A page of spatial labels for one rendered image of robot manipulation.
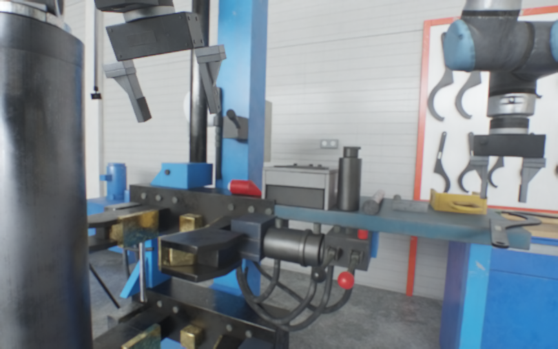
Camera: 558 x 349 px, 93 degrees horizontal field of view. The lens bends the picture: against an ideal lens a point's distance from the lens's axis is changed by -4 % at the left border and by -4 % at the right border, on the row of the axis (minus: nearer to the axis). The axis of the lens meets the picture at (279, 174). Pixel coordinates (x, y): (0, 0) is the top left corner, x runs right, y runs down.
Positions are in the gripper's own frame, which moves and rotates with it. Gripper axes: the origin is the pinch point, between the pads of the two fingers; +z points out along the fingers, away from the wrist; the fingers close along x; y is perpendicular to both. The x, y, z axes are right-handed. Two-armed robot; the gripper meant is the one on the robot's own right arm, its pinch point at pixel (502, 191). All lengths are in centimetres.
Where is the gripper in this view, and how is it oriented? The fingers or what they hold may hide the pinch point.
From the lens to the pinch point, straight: 81.4
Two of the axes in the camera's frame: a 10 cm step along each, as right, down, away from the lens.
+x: 7.9, 0.7, -6.1
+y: -6.1, 0.4, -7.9
